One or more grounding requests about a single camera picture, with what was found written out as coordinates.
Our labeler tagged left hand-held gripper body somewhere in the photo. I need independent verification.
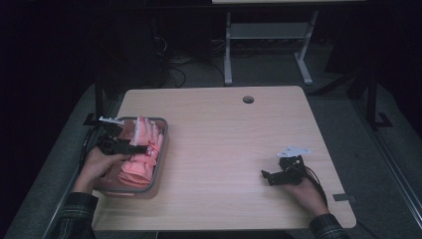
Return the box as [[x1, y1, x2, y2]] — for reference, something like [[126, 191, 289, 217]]
[[98, 116, 131, 155]]

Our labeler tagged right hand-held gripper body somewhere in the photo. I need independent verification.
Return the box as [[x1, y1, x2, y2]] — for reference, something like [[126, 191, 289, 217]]
[[277, 145, 312, 185]]

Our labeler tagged pink glove with printed patch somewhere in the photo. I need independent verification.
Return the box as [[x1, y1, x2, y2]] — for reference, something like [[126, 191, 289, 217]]
[[129, 115, 166, 159]]

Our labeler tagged pink glove with grey palm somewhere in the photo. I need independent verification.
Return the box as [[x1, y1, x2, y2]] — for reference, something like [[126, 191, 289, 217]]
[[117, 152, 159, 189]]

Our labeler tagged pink basin with grey rim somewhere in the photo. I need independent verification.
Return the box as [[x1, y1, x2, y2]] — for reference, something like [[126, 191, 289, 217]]
[[93, 117, 169, 199]]

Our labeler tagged person's left hand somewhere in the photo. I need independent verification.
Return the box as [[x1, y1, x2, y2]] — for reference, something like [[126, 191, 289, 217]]
[[72, 147, 128, 195]]

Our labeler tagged person's right hand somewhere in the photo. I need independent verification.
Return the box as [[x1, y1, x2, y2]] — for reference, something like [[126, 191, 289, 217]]
[[283, 180, 329, 218]]

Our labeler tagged grey tape strip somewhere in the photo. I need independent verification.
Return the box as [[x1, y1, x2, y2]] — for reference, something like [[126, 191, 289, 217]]
[[332, 193, 356, 202]]

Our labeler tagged grey metal stand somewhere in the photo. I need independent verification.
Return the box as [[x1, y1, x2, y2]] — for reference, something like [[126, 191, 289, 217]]
[[223, 10, 319, 87]]

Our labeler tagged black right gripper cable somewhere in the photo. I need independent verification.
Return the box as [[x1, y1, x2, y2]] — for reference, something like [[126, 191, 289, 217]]
[[303, 165, 328, 205]]

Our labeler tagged black stand post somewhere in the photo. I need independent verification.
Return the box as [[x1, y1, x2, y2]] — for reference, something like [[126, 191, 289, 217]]
[[83, 73, 106, 127], [366, 71, 393, 130]]

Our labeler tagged bundle of floor cables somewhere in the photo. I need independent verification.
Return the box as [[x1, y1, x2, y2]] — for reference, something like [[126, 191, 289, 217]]
[[165, 56, 227, 88]]

